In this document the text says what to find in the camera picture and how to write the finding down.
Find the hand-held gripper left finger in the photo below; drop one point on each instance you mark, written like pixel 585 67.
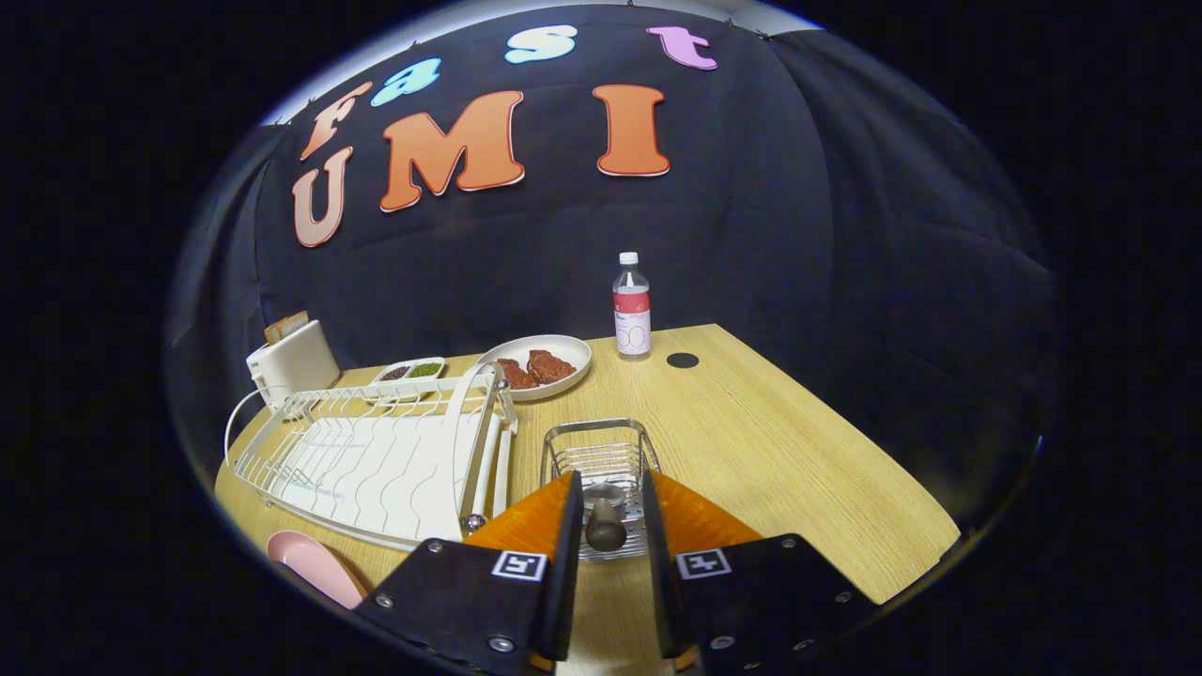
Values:
pixel 559 582

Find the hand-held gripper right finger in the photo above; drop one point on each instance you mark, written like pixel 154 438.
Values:
pixel 667 582

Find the pink plate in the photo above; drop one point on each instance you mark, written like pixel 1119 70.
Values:
pixel 315 563

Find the white round plate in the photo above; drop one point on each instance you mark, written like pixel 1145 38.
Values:
pixel 554 387

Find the white divided dish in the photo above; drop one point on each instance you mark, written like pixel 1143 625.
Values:
pixel 399 386

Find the white drip tray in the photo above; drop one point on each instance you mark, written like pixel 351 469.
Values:
pixel 376 479

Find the small red meat piece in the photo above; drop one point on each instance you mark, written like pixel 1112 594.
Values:
pixel 515 374

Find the large red meat piece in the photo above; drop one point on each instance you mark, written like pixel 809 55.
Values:
pixel 552 366

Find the black round table grommet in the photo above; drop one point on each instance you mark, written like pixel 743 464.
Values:
pixel 683 361

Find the pile of green beans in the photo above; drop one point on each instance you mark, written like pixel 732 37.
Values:
pixel 425 370

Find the clear water bottle red label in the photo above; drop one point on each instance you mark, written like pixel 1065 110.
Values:
pixel 632 319

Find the pile of dark beans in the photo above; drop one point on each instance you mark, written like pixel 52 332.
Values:
pixel 395 373

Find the white toaster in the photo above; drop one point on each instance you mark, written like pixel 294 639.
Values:
pixel 296 361

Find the black backdrop cloth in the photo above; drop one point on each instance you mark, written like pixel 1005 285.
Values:
pixel 798 235

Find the toast bread slice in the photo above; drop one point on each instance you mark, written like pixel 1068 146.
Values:
pixel 286 328

